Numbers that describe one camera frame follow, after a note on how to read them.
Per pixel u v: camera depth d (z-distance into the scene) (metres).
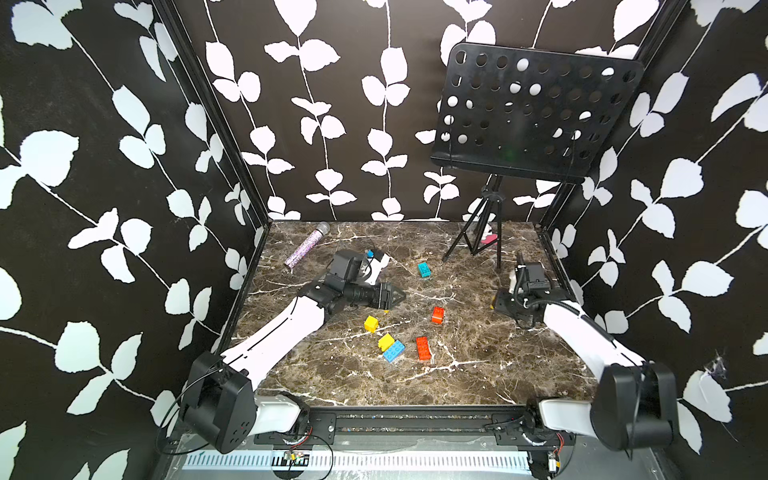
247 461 0.70
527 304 0.63
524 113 0.66
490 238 1.10
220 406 0.40
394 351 0.86
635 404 0.39
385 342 0.88
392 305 0.70
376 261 0.72
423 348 0.87
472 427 0.75
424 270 1.04
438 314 0.95
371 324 0.90
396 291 0.76
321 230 1.14
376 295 0.69
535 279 0.68
